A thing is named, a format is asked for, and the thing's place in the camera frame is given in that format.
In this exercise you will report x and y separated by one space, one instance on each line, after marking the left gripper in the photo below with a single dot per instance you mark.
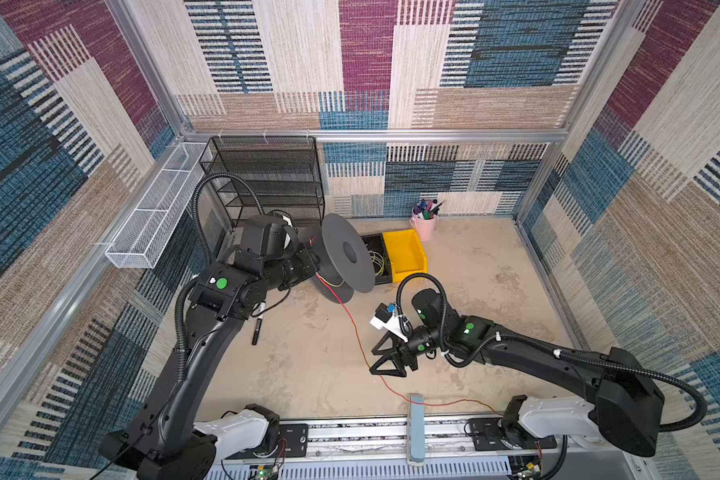
308 262

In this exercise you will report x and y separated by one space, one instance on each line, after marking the grey cable spool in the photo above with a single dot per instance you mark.
345 265

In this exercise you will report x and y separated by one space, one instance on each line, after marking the light blue clamp handle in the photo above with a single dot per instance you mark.
416 437

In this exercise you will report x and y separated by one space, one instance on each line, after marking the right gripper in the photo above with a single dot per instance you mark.
399 372

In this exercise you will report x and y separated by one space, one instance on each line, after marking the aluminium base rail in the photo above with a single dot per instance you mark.
458 446

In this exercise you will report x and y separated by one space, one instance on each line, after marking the pink pen cup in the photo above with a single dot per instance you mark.
425 215

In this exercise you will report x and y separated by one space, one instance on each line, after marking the black white marker pen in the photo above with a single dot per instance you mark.
258 323

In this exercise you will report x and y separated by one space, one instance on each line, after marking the white wire mesh basket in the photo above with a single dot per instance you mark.
141 241

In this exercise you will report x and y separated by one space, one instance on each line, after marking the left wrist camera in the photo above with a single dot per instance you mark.
287 228

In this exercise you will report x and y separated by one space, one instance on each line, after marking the black mesh shelf rack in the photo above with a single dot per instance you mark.
276 173

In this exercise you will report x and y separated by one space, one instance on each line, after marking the yellow plastic bin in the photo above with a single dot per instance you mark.
406 254

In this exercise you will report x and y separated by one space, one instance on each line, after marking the black plastic bin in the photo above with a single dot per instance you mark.
379 258

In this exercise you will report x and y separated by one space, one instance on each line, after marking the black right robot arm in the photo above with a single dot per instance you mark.
611 396

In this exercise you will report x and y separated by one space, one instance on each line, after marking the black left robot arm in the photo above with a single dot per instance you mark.
161 441

